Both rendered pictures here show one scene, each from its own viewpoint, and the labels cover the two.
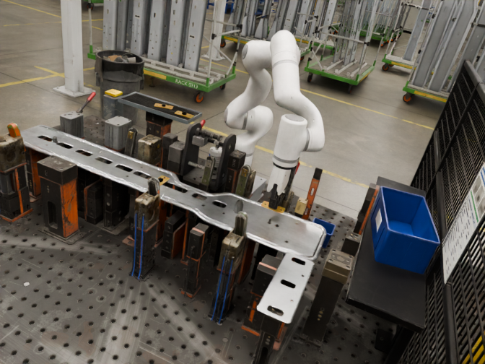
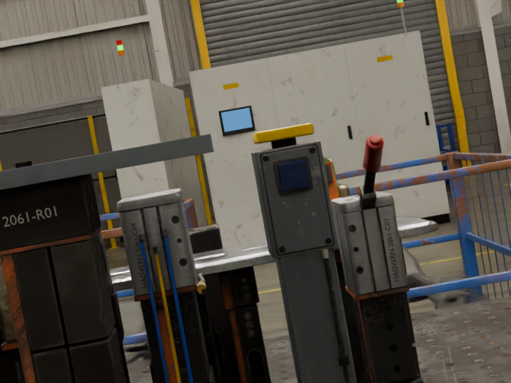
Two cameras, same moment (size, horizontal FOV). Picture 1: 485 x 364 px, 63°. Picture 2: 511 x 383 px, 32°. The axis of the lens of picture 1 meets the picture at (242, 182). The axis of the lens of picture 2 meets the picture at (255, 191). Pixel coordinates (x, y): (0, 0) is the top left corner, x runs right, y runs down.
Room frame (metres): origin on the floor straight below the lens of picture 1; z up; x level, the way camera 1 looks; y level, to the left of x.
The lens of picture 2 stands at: (2.68, 0.32, 1.15)
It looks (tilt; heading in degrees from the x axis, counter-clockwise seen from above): 3 degrees down; 159
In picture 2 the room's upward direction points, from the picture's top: 10 degrees counter-clockwise
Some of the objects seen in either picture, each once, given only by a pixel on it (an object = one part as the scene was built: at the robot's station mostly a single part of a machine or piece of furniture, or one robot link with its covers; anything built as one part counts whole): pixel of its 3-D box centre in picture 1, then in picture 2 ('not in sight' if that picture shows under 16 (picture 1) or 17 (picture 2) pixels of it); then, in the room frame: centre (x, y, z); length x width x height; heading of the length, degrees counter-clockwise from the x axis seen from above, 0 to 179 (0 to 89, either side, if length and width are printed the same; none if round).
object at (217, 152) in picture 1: (204, 180); not in sight; (1.51, 0.16, 0.94); 0.18 x 0.13 x 0.49; 73
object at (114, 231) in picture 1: (115, 196); not in sight; (1.41, 0.52, 0.84); 0.13 x 0.11 x 0.29; 163
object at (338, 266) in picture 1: (325, 299); not in sight; (1.00, -0.35, 0.88); 0.08 x 0.08 x 0.36; 73
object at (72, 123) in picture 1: (73, 149); (384, 335); (1.68, 0.83, 0.88); 0.11 x 0.10 x 0.36; 163
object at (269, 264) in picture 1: (262, 295); not in sight; (1.01, -0.14, 0.84); 0.11 x 0.10 x 0.28; 163
